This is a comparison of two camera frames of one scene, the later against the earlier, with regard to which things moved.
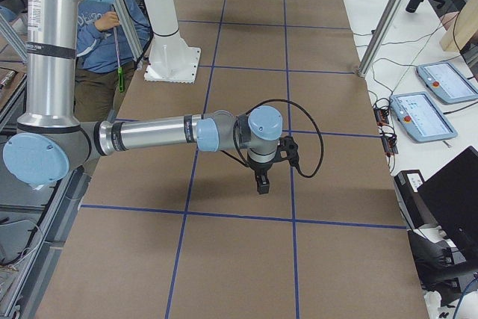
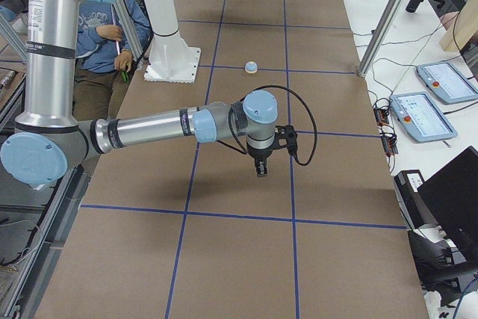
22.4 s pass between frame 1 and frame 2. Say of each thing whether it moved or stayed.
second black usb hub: stayed
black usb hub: stayed
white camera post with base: stayed
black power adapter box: stayed
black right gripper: moved
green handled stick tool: moved
